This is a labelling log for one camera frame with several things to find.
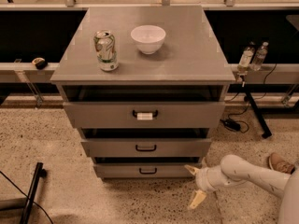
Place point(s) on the black power adapter with cable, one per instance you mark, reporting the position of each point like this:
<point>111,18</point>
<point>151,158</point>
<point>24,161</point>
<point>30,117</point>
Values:
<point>232,122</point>

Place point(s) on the black stand leg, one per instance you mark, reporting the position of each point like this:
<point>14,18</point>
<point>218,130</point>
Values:
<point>266,131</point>

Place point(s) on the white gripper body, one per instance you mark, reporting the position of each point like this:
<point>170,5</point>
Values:
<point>202,179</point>

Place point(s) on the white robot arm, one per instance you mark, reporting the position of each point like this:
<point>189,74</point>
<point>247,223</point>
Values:
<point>234,171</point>

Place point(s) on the grey drawer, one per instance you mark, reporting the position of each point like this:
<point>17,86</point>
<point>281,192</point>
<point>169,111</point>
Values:
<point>144,114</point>
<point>146,147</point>
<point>141,170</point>

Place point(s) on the white bowl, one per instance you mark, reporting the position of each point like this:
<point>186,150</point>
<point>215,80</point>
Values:
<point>148,38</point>

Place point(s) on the tan sneaker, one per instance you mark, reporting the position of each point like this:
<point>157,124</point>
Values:
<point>276,163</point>

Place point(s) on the small black yellow object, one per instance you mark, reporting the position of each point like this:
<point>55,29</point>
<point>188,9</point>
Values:
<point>39,63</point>

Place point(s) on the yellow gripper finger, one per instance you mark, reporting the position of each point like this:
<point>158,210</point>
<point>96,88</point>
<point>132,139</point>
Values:
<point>193,170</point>
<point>197,197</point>

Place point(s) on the green white soda can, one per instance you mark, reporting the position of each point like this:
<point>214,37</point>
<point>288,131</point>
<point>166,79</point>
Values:
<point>104,43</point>

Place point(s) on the clear plastic bottle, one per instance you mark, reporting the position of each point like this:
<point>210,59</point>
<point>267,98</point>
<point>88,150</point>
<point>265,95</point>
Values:
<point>259,57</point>
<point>245,59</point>

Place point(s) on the grey drawer cabinet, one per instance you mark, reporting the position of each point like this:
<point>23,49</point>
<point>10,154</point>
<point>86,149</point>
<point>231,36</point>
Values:
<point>189,67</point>

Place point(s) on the black frame bar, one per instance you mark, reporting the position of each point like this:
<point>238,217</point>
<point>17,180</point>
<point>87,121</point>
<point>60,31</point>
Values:
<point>40,172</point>

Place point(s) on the left clear plastic bottle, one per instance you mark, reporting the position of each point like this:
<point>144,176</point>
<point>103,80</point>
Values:
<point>245,59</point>

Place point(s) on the right clear plastic bottle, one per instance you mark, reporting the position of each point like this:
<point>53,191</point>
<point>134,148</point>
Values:
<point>259,57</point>

